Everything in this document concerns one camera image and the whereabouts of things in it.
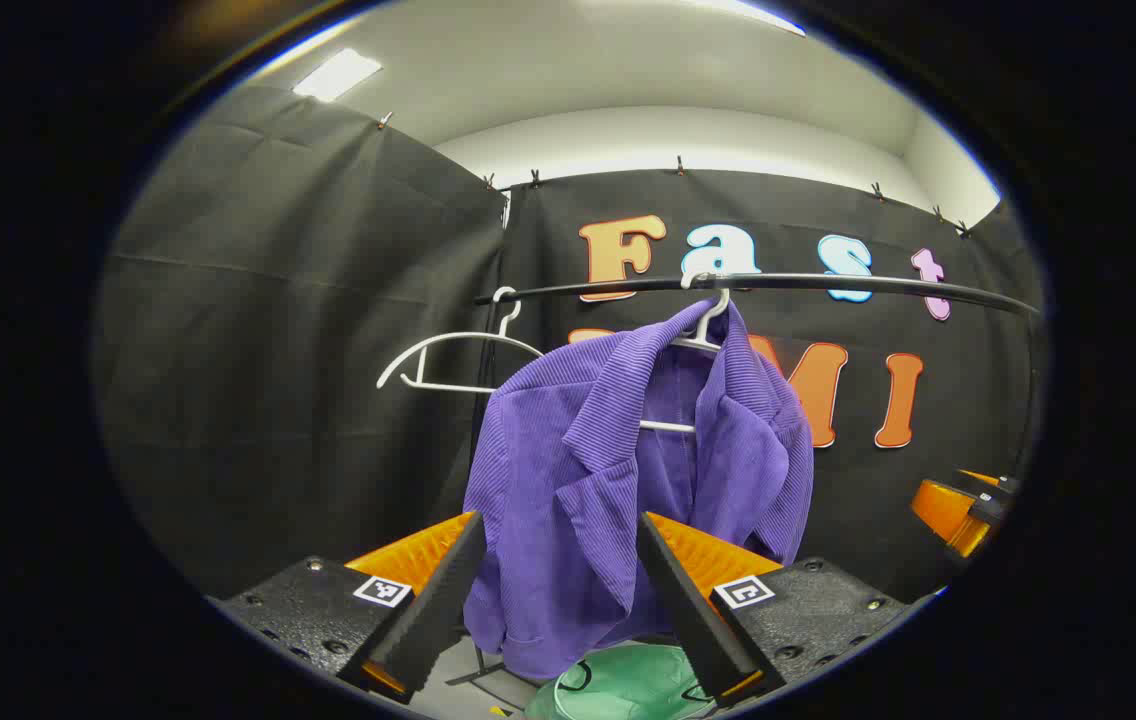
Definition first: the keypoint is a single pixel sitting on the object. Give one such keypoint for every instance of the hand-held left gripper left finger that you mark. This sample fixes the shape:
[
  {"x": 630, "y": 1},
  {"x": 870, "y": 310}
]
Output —
[{"x": 443, "y": 590}]

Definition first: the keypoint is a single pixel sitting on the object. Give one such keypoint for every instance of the black clothes rack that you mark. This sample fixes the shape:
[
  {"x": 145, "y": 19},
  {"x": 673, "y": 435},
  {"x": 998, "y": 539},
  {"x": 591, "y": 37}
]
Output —
[{"x": 828, "y": 281}]

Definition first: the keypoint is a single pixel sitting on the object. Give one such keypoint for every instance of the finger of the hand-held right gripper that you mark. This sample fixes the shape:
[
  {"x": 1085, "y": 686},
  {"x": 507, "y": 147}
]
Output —
[{"x": 943, "y": 510}]

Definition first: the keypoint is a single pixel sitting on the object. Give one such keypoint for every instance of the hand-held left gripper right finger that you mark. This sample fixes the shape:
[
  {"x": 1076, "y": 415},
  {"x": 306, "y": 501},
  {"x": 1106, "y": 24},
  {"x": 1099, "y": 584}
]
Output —
[{"x": 688, "y": 600}]

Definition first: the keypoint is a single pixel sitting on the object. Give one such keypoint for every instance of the ceiling light panel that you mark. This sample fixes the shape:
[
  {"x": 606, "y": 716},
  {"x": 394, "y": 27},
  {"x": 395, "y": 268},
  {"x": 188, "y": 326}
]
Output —
[{"x": 336, "y": 75}]

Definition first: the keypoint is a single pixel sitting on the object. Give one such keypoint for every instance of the white plastic hanger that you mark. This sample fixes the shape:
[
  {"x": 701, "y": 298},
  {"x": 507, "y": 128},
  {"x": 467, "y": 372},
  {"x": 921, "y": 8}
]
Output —
[
  {"x": 458, "y": 336},
  {"x": 696, "y": 346}
]

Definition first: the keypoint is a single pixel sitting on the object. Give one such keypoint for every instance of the green laundry hamper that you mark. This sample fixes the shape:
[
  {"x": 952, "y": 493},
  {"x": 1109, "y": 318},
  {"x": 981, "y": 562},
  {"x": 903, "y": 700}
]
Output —
[{"x": 628, "y": 685}]

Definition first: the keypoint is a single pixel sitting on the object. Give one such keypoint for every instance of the black backdrop cloth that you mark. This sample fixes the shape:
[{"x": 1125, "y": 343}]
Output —
[{"x": 278, "y": 350}]

